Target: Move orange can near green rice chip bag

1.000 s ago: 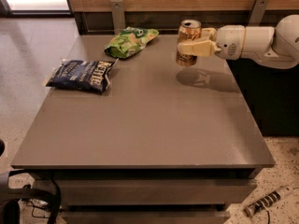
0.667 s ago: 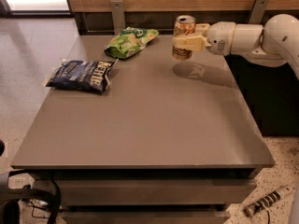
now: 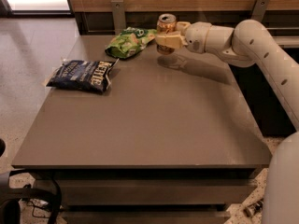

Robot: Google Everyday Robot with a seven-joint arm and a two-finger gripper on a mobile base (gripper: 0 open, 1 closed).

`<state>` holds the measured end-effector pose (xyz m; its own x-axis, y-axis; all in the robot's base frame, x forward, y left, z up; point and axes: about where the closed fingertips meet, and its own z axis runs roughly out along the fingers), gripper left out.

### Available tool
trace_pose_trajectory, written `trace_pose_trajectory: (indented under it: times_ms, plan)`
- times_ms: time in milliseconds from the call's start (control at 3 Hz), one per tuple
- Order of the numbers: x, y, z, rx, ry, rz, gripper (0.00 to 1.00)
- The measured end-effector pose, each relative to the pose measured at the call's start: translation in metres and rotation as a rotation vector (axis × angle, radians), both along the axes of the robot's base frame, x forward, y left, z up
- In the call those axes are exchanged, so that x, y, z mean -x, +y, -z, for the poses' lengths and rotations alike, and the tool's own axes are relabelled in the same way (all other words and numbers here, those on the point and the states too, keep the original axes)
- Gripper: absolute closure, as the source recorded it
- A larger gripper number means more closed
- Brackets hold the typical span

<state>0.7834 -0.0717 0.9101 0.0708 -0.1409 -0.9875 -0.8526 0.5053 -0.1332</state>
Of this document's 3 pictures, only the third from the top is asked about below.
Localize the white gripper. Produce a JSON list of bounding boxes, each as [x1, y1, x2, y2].
[[155, 21, 212, 54]]

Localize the orange soda can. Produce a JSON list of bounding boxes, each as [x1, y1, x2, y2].
[[157, 13, 177, 55]]

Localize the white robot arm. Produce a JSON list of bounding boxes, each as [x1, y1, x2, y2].
[[155, 20, 299, 224]]

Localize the green rice chip bag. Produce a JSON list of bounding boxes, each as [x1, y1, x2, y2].
[[105, 27, 157, 60]]

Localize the blue Kettle chip bag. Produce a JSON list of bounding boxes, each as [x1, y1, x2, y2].
[[45, 60, 115, 93]]

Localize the upper grey drawer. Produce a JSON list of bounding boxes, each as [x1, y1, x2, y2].
[[58, 179, 256, 205]]

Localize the grey drawer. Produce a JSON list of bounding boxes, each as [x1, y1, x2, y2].
[[63, 211, 230, 224], [58, 179, 256, 205]]

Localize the white power strip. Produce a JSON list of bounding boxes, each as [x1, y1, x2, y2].
[[244, 200, 263, 217]]

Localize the lower grey drawer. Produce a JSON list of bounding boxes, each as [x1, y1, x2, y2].
[[63, 211, 230, 224]]

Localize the black chair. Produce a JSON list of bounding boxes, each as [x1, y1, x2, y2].
[[0, 139, 62, 224]]

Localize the left metal bracket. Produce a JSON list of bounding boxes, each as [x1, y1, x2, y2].
[[111, 0, 126, 35]]

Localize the metal bracket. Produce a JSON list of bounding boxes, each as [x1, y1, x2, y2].
[[111, 0, 126, 35], [250, 0, 270, 22]]

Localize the right metal bracket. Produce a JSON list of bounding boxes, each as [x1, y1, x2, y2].
[[250, 0, 270, 22]]

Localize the black floor cable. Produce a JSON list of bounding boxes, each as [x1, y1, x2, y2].
[[24, 199, 64, 221]]

